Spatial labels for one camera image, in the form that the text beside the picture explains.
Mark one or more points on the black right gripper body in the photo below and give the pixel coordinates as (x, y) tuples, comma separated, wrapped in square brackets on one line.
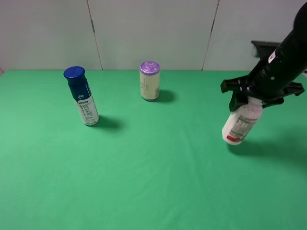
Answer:
[(270, 79)]

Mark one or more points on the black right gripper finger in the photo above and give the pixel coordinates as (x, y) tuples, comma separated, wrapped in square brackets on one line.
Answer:
[(237, 100), (267, 102)]

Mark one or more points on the white pink yogurt bottle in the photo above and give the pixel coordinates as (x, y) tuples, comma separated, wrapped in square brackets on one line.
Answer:
[(241, 121)]

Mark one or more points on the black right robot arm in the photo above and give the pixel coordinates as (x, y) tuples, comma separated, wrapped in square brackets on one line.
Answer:
[(295, 44)]

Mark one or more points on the purple topped cream can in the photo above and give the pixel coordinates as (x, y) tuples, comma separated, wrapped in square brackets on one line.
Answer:
[(150, 80)]

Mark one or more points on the green table cloth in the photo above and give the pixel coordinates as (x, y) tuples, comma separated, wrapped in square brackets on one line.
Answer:
[(146, 165)]

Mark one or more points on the blue capped spray bottle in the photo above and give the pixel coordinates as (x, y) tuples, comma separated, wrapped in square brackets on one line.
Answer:
[(82, 94)]

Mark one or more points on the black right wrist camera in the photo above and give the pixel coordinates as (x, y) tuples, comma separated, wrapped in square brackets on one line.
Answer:
[(262, 49)]

